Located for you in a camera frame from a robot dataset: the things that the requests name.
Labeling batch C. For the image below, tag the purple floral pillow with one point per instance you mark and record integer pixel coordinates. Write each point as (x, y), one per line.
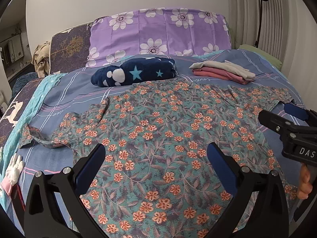
(156, 31)

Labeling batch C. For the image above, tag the floral teal orange shirt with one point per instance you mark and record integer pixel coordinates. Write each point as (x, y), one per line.
(155, 179)

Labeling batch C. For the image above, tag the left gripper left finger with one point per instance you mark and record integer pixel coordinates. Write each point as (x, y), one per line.
(43, 217)

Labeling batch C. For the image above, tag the green pillow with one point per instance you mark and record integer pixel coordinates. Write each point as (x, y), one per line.
(274, 61)

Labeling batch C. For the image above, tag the person's right hand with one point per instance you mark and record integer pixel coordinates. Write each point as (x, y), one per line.
(304, 187)

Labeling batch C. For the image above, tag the white pink glove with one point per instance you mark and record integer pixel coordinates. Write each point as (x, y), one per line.
(12, 173)

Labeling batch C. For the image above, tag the beige clothes pile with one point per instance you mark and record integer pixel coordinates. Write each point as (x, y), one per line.
(40, 59)

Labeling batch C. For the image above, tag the dark tree-print pillow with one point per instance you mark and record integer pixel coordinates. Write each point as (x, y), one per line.
(70, 48)

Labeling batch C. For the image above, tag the white curtain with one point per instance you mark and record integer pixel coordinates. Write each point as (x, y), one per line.
(288, 33)

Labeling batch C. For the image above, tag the turquoise blanket strip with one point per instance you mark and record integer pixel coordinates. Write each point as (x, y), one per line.
(29, 112)

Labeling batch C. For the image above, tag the navy star fleece blanket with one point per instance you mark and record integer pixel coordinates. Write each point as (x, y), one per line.
(135, 71)

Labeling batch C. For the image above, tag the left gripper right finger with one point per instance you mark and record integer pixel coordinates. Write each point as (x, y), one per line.
(269, 216)

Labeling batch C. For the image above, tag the folded pink garment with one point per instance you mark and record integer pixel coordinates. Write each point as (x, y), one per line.
(220, 74)

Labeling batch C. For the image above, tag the folded grey garment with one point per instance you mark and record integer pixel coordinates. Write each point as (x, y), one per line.
(227, 66)

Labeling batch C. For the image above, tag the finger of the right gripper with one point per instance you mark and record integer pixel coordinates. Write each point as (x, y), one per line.
(284, 127)
(295, 111)

